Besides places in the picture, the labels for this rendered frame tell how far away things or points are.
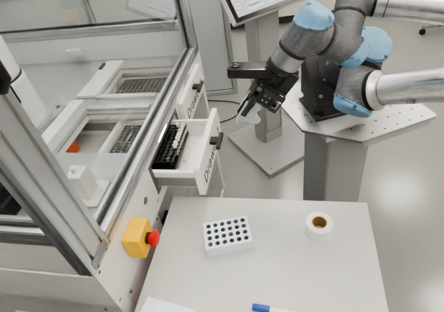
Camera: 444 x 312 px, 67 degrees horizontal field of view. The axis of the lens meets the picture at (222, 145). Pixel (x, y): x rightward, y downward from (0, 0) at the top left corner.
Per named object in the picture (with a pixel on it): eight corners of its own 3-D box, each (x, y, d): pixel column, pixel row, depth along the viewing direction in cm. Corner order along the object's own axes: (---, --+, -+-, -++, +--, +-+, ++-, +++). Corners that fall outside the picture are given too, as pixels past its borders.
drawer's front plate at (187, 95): (204, 86, 144) (199, 63, 137) (188, 128, 123) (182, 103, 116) (200, 86, 145) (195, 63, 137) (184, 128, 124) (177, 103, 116)
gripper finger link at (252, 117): (250, 137, 92) (268, 112, 87) (232, 128, 91) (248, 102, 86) (251, 131, 95) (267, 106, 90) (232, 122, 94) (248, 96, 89)
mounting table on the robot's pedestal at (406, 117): (357, 85, 159) (361, 63, 151) (429, 140, 125) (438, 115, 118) (269, 113, 152) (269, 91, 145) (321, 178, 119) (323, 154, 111)
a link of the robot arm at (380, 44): (376, 45, 111) (400, 27, 98) (368, 83, 110) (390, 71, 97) (342, 36, 111) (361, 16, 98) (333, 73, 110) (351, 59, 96)
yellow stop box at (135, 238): (157, 233, 87) (150, 217, 83) (148, 259, 82) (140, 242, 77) (139, 233, 88) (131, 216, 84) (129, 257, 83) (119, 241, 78)
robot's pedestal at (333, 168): (336, 192, 194) (351, 76, 144) (369, 233, 171) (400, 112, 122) (289, 209, 189) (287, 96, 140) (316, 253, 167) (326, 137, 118)
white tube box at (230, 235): (248, 223, 95) (246, 215, 93) (254, 248, 89) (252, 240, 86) (205, 231, 95) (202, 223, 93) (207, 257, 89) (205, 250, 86)
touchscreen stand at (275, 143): (324, 147, 223) (336, -15, 157) (269, 178, 209) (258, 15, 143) (277, 114, 258) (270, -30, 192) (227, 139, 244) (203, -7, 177)
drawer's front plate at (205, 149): (221, 132, 119) (217, 106, 111) (205, 195, 97) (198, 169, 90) (217, 132, 119) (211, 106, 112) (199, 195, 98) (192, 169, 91)
